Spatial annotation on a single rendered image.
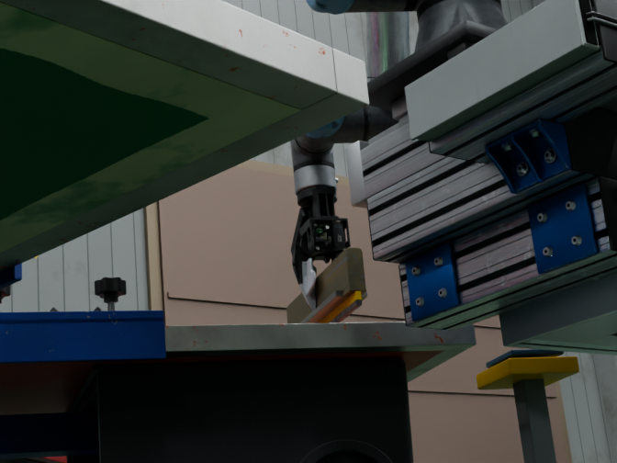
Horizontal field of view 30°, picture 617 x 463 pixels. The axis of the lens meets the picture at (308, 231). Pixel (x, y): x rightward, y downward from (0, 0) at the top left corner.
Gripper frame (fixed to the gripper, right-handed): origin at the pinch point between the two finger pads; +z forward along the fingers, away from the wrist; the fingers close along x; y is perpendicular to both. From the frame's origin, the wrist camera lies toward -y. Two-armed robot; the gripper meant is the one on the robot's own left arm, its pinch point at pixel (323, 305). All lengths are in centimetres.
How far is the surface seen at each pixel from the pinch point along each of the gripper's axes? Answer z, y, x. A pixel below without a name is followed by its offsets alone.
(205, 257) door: -143, -411, 75
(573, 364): 15.7, 18.2, 36.6
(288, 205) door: -182, -431, 133
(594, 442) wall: -45, -518, 366
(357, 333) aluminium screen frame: 12.4, 29.0, -5.2
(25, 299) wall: -111, -382, -24
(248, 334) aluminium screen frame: 12.4, 29.0, -21.9
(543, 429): 25.6, 13.6, 31.6
